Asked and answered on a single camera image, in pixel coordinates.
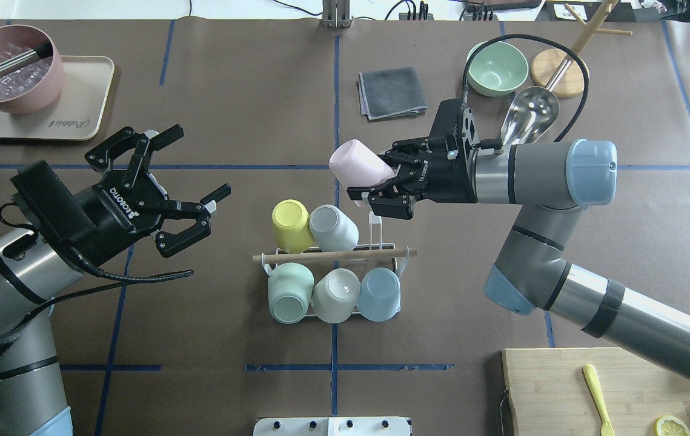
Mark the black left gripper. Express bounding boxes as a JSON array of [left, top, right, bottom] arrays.
[[66, 125, 231, 266]]

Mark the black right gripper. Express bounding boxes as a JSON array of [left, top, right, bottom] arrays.
[[347, 136, 477, 220]]

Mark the pink cup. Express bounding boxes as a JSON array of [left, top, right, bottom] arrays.
[[328, 140, 396, 188]]

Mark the mint green cup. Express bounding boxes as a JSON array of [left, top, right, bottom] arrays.
[[268, 263, 315, 325]]

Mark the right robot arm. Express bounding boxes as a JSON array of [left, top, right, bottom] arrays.
[[329, 135, 690, 379]]

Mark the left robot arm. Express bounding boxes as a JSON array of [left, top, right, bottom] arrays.
[[0, 125, 231, 435]]

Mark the grey cup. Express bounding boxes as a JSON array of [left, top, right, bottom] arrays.
[[308, 204, 359, 252]]

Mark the yellow cup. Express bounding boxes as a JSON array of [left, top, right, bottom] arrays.
[[271, 199, 314, 254]]

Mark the light blue cup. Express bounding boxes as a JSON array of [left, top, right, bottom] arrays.
[[356, 267, 401, 322]]

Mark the white cup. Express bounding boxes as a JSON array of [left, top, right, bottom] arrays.
[[311, 268, 361, 325]]

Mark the grey folded cloth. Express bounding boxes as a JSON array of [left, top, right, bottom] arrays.
[[358, 67, 428, 121]]

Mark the beige tray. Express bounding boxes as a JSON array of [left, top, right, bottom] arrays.
[[0, 56, 115, 141]]

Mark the mint green bowl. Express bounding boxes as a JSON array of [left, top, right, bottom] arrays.
[[466, 41, 529, 97]]

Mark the metal scoop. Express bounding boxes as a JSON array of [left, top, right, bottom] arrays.
[[500, 56, 573, 146]]

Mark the black power strip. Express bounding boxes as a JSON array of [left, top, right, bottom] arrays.
[[386, 1, 496, 21]]

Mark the pink bowl with ice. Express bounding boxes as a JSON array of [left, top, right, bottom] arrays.
[[0, 25, 65, 115]]

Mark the wooden mug tree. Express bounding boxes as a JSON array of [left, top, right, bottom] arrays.
[[530, 0, 632, 99]]

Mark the wooden cutting board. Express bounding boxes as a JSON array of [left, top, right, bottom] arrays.
[[501, 348, 690, 436]]

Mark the lemon slice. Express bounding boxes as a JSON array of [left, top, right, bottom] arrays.
[[653, 415, 690, 436]]

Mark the white wire cup holder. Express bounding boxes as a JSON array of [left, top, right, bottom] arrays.
[[253, 211, 418, 319]]

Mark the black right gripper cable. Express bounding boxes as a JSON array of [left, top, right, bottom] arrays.
[[461, 34, 590, 144]]

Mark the aluminium frame post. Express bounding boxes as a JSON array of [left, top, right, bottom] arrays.
[[322, 0, 353, 28]]

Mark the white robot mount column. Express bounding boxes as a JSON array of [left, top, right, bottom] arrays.
[[253, 416, 413, 435]]

